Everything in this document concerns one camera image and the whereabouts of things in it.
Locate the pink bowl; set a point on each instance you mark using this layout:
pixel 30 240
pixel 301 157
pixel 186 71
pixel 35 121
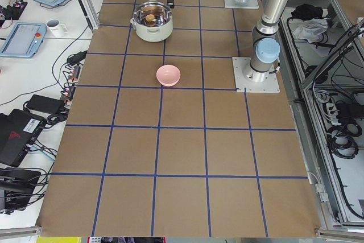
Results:
pixel 168 75

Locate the pale green steel pot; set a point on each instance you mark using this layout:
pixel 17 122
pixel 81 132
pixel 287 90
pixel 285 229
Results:
pixel 163 26

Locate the power strip with plugs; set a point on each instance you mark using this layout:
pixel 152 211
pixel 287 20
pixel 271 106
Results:
pixel 71 73

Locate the blue teach pendant near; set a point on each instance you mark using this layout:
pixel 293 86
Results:
pixel 24 40

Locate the white mug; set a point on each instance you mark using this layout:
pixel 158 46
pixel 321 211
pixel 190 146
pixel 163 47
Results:
pixel 57 28

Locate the black computer box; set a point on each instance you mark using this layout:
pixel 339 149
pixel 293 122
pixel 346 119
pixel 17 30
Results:
pixel 19 130

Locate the black power adapter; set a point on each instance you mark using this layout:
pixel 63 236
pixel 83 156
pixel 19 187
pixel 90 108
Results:
pixel 44 104

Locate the beige egg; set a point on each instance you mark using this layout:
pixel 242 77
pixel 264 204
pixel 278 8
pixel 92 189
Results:
pixel 150 19

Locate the crumpled white cloth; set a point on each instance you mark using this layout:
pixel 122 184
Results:
pixel 311 30

